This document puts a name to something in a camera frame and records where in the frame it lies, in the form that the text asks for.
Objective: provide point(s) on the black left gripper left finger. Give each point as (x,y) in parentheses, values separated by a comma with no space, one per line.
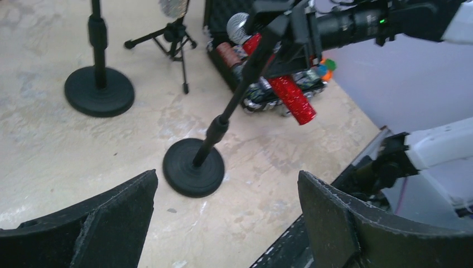
(107,230)

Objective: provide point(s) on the green orange toy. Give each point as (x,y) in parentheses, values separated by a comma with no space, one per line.
(325,69)

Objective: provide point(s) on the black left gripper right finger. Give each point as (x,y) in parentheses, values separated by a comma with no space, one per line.
(346,232)

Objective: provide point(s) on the black poker chip case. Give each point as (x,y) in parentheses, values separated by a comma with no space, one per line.
(229,58)

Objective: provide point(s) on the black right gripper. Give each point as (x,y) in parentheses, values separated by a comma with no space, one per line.
(290,19)

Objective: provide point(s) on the red glitter microphone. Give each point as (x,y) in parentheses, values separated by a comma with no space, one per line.
(284,85)

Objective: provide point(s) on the rhinestone silver microphone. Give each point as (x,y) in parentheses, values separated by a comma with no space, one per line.
(174,8)

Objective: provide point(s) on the black tripod shock mount stand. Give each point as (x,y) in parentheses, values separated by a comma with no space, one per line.
(176,34)

